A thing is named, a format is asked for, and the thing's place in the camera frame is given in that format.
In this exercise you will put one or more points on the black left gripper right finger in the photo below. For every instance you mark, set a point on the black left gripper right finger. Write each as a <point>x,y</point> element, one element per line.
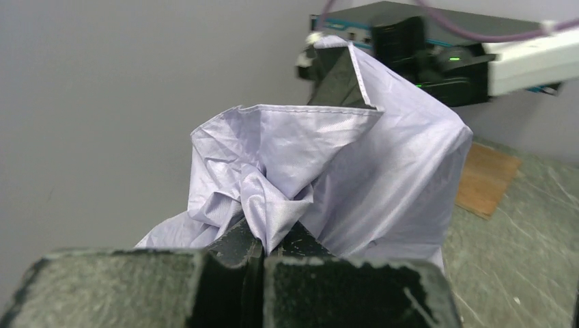
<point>307,286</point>

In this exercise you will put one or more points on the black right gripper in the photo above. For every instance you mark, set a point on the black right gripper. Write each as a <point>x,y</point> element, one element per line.
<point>327,62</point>

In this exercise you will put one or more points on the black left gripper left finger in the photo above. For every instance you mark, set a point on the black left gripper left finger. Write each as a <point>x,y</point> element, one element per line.
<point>217,286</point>

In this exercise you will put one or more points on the lilac folding umbrella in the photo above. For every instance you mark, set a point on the lilac folding umbrella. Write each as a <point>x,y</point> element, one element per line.
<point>370,168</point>

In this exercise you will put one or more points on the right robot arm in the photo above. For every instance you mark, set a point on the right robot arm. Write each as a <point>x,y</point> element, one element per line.
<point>385,88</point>

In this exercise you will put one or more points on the dark teal flat box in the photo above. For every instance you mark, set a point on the dark teal flat box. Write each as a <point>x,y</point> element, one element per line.
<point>458,58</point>

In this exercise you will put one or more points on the brown wooden board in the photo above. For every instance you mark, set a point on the brown wooden board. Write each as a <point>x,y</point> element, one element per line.
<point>486,176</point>

